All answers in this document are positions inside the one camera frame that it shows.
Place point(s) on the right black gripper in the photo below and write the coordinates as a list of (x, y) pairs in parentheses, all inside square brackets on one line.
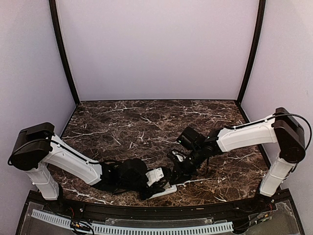
[(179, 171)]

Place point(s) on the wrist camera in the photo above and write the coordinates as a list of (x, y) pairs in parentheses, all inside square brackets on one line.
[(158, 174), (176, 156)]

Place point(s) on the white remote control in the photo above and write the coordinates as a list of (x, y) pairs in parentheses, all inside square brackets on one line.
[(170, 190)]

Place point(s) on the white slotted cable duct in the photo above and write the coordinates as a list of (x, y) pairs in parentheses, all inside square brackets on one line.
[(136, 227)]

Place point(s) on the black frame post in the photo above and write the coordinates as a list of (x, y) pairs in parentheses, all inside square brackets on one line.
[(253, 51), (62, 50)]

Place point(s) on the left black frame post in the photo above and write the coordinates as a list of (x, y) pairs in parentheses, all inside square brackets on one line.
[(62, 50)]

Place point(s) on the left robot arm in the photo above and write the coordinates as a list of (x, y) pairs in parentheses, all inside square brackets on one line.
[(38, 145)]

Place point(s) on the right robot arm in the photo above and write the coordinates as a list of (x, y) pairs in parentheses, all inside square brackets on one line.
[(281, 128)]

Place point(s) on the black front rail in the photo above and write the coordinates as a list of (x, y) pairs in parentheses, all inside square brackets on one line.
[(96, 211)]

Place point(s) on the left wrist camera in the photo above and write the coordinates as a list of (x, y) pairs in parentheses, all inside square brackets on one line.
[(158, 174)]

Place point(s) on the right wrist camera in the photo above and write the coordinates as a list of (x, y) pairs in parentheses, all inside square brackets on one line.
[(176, 156)]

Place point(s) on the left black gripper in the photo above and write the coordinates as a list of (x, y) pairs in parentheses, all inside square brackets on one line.
[(155, 189)]

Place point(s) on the right black frame post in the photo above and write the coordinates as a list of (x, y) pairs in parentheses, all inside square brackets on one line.
[(253, 51)]

